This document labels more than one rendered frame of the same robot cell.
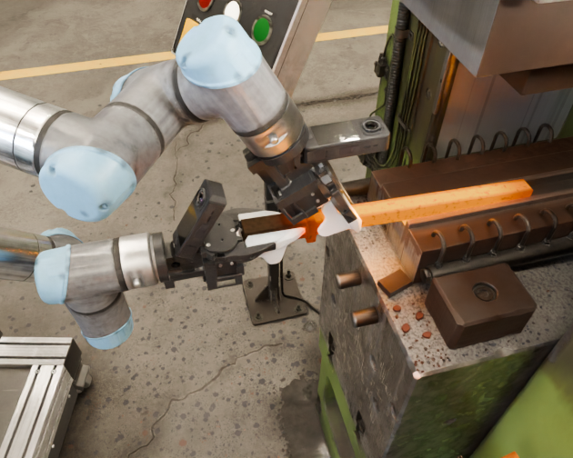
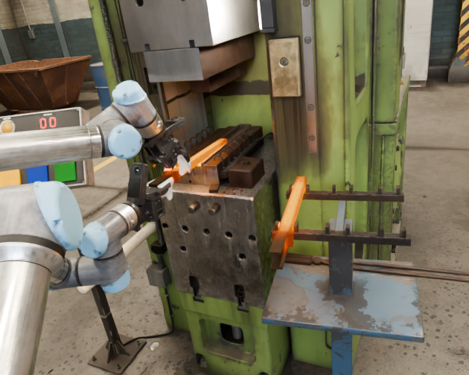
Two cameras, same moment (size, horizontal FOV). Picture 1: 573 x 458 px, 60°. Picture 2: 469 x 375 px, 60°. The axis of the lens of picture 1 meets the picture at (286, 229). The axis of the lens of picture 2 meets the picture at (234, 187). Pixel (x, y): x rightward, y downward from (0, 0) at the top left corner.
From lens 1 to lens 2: 0.81 m
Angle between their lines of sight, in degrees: 44
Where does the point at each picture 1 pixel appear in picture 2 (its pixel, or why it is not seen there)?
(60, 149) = (114, 128)
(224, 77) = (141, 97)
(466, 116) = (179, 136)
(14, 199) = not seen: outside the picture
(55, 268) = (96, 228)
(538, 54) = (212, 69)
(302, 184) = (169, 146)
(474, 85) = not seen: hidden behind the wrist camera
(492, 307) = (252, 164)
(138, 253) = (124, 207)
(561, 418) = not seen: hidden behind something
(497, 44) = (203, 67)
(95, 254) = (108, 216)
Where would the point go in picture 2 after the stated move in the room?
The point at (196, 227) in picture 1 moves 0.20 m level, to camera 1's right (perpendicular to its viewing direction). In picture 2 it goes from (142, 182) to (194, 155)
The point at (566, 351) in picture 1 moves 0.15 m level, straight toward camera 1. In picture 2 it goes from (281, 165) to (288, 183)
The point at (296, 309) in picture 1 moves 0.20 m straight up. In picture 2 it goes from (138, 345) to (128, 313)
